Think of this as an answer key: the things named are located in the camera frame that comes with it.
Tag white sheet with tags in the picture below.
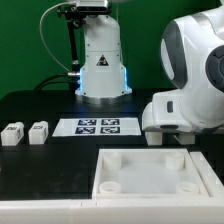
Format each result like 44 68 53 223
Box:
53 118 141 137

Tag white L-shaped obstacle fence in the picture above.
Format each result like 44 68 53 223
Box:
0 151 224 224

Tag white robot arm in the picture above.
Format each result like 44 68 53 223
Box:
76 0 224 133

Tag grey cable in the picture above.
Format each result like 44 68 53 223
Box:
39 1 78 74

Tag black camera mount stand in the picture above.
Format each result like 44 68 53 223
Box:
56 0 108 91

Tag black cables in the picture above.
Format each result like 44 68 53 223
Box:
34 73 76 92

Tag white square tabletop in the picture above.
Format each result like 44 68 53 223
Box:
92 149 209 199

